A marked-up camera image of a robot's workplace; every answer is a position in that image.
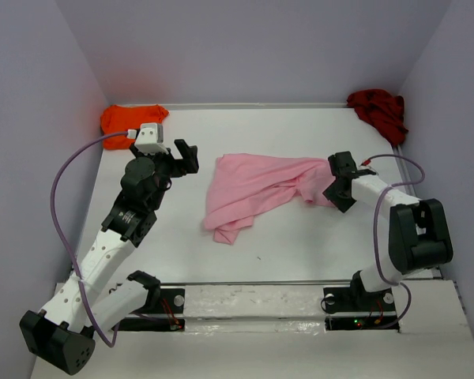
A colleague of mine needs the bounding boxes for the pink t shirt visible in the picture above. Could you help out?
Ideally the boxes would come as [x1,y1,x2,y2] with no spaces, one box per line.
[203,153,335,245]

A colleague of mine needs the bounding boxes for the orange t shirt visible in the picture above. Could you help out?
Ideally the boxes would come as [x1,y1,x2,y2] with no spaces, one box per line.
[100,105,169,151]

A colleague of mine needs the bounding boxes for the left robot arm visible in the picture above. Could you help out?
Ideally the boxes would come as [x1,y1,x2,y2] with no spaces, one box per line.
[19,139,199,375]

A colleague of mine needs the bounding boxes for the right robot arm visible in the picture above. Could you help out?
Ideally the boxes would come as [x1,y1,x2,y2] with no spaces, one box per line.
[321,152,453,314]

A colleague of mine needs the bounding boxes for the dark red t shirt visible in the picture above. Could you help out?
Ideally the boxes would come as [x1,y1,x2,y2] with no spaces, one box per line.
[346,89,408,147]

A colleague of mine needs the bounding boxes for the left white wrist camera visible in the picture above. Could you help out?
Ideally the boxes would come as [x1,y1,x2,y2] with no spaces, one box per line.
[126,122,168,155]

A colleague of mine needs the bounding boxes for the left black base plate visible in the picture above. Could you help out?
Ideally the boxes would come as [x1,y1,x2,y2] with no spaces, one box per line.
[118,287,186,332]

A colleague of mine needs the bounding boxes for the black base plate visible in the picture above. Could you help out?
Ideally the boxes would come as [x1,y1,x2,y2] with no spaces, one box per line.
[320,287,400,332]
[118,287,186,332]

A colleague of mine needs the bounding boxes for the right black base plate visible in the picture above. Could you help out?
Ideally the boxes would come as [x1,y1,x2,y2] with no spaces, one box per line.
[320,287,400,332]

